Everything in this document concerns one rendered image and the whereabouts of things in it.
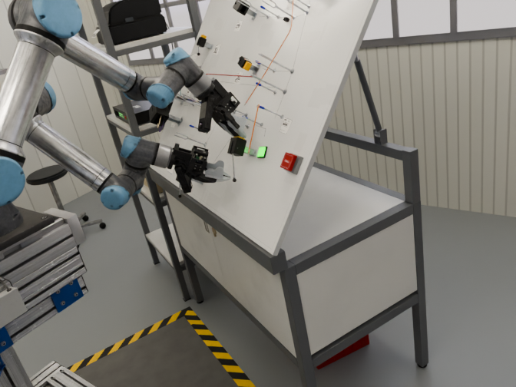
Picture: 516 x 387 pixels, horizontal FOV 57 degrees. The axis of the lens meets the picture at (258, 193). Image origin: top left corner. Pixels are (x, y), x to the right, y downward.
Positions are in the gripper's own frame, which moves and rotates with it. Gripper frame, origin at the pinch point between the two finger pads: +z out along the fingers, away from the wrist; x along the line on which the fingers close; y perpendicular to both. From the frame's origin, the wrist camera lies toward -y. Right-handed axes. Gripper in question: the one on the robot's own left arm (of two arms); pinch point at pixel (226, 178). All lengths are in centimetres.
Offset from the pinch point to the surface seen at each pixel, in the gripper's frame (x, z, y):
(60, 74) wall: 285, -118, -154
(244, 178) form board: 4.3, 7.0, -1.1
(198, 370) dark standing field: -8, 23, -110
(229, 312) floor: 31, 39, -113
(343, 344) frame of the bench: -32, 57, -34
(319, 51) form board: 18, 16, 46
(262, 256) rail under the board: -26.5, 14.5, -5.4
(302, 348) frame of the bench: -38, 39, -32
